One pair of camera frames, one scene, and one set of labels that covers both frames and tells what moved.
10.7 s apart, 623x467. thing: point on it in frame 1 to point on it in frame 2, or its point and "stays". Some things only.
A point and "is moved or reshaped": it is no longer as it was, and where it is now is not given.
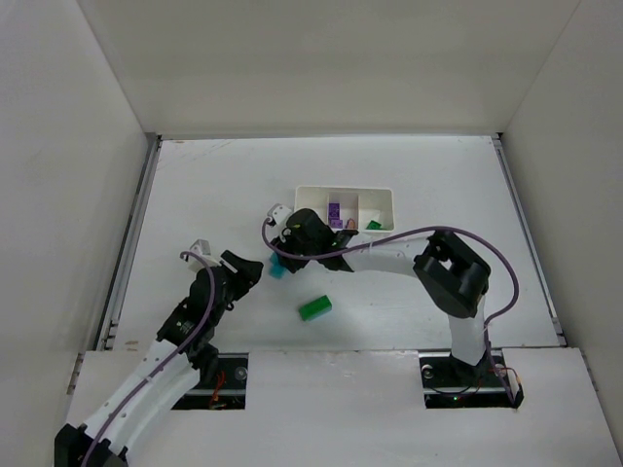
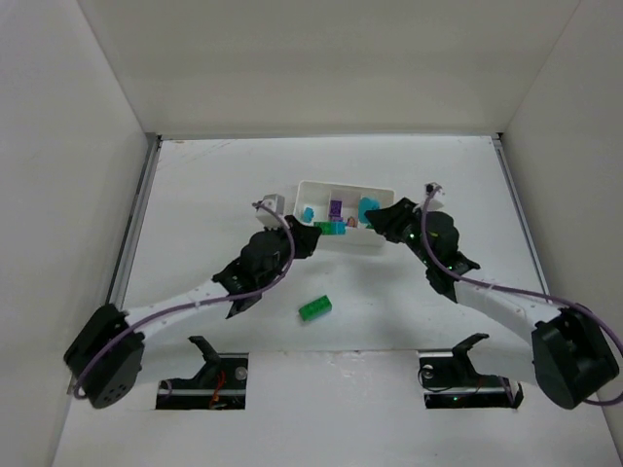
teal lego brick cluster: [275, 269] is moved or reshaped
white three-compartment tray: [349, 208] stays
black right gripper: [287, 251] to [394, 222]
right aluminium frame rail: [556, 325] stays
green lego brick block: [315, 307] stays
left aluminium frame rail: [106, 337] stays
